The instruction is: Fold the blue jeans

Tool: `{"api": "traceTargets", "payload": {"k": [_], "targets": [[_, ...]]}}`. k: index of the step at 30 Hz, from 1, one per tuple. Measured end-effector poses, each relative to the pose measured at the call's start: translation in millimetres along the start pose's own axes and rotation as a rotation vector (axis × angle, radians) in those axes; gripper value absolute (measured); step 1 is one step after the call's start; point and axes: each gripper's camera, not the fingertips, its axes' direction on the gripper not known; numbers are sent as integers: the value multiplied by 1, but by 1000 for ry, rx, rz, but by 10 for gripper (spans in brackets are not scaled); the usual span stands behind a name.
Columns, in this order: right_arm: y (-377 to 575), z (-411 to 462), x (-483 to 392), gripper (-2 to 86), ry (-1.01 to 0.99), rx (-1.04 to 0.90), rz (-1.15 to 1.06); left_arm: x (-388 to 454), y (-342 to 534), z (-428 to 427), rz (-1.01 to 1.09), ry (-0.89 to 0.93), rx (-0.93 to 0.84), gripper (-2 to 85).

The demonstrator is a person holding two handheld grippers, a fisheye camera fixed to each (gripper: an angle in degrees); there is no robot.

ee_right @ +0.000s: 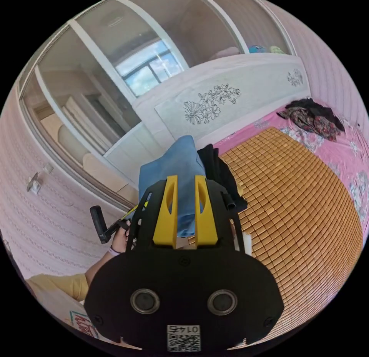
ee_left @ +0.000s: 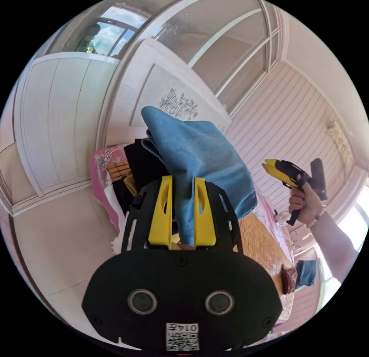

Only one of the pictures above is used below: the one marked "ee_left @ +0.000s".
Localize person's right hand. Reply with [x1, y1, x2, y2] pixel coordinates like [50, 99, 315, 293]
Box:
[289, 183, 327, 228]

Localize blue jeans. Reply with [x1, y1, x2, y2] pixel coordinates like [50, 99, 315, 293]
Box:
[141, 105, 258, 247]

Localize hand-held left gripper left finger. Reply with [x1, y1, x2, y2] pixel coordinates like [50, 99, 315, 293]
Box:
[149, 175, 174, 247]

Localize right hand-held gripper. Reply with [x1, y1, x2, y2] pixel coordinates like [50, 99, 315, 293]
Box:
[261, 159, 313, 227]

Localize white door with flower panel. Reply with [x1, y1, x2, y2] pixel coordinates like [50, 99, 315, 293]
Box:
[129, 39, 232, 133]

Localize person's right forearm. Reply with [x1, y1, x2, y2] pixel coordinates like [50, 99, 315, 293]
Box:
[307, 209, 361, 285]

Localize frosted glass window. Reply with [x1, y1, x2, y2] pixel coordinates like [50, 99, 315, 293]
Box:
[155, 0, 286, 116]

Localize pile of clothes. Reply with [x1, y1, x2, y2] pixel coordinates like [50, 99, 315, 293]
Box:
[112, 137, 174, 220]
[280, 260, 318, 296]

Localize white cupboard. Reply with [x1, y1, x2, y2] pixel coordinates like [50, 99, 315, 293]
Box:
[12, 52, 120, 198]

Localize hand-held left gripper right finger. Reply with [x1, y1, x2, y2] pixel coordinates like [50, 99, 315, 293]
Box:
[193, 177, 216, 247]

